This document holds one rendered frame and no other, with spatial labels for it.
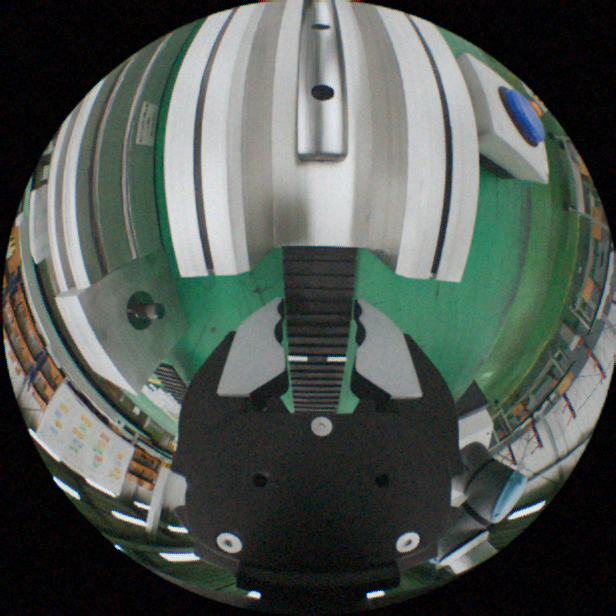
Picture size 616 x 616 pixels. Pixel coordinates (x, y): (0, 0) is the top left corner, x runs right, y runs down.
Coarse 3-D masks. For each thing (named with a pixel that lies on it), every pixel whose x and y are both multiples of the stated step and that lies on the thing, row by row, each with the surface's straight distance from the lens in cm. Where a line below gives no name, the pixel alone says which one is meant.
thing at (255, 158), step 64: (320, 0) 19; (192, 64) 9; (256, 64) 9; (320, 64) 10; (384, 64) 9; (448, 64) 9; (192, 128) 6; (256, 128) 7; (320, 128) 8; (384, 128) 8; (448, 128) 7; (192, 192) 6; (256, 192) 7; (320, 192) 9; (384, 192) 7; (448, 192) 6; (192, 256) 6; (256, 256) 6; (384, 256) 7; (448, 256) 6
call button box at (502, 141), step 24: (480, 72) 17; (480, 96) 15; (504, 96) 17; (480, 120) 14; (504, 120) 15; (480, 144) 15; (504, 144) 14; (528, 144) 17; (504, 168) 19; (528, 168) 17
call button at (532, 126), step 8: (512, 96) 17; (520, 96) 18; (512, 104) 16; (520, 104) 16; (528, 104) 18; (520, 112) 16; (528, 112) 17; (520, 120) 16; (528, 120) 16; (536, 120) 18; (528, 128) 16; (536, 128) 17; (536, 136) 17; (544, 136) 18
